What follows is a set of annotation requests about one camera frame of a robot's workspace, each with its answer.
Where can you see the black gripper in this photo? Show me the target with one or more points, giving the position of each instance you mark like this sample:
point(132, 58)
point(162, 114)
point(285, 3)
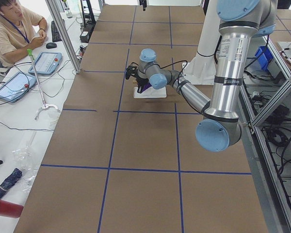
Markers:
point(142, 83)

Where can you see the purple towel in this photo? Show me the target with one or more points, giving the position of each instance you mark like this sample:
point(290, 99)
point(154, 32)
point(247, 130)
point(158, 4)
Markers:
point(143, 88)

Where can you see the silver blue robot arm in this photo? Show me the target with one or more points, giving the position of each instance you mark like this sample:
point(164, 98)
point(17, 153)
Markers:
point(228, 28)

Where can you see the white towel rack base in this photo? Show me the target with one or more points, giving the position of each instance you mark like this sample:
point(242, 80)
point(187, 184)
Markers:
point(150, 93)

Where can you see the black keyboard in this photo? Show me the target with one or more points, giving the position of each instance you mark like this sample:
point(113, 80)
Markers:
point(55, 33)

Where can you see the far teach pendant tablet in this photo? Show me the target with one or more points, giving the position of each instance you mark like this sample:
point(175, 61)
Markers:
point(47, 62)

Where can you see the teach pendant tablet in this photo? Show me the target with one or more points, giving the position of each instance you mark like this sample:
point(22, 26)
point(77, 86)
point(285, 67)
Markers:
point(47, 62)
point(16, 87)

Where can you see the black computer mouse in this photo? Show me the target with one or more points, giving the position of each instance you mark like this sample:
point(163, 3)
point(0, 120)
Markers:
point(51, 45)

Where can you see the reacher grabber tool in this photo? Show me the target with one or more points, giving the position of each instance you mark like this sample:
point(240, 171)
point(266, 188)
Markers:
point(45, 105)

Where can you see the near teach pendant tablet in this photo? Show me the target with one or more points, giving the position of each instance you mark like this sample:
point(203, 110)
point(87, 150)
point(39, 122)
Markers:
point(16, 87)

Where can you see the blue storage bin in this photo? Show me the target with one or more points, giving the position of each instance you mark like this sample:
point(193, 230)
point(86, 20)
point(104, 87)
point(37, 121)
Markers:
point(265, 58)

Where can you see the person in beige shirt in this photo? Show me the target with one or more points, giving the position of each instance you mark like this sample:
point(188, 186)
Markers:
point(20, 29)

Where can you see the clear plastic bag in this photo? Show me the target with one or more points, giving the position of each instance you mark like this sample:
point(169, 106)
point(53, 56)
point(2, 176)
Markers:
point(27, 164)

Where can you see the folded dark blue umbrella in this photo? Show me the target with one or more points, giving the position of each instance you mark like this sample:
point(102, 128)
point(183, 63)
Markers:
point(10, 181)

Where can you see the red cylinder bottle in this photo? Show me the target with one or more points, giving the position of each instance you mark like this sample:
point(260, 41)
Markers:
point(9, 209)

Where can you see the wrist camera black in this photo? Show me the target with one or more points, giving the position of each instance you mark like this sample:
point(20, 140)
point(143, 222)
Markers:
point(131, 71)

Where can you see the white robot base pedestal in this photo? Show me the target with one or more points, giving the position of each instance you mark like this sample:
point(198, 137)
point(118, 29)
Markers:
point(202, 68)

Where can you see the aluminium frame post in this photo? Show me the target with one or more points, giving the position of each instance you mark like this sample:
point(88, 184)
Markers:
point(55, 13)

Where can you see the aluminium frame cabinet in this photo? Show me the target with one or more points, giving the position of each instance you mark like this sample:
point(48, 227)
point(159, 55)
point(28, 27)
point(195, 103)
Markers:
point(265, 107)

